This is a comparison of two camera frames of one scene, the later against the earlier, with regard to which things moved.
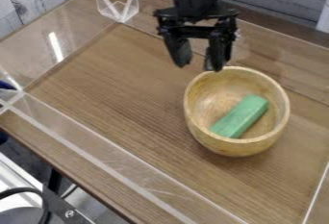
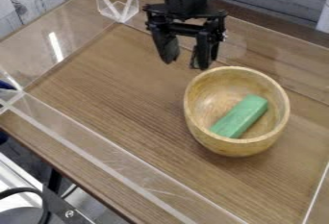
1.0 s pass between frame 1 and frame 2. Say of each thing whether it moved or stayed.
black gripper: moved
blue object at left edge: stayed
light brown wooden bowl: stayed
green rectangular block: stayed
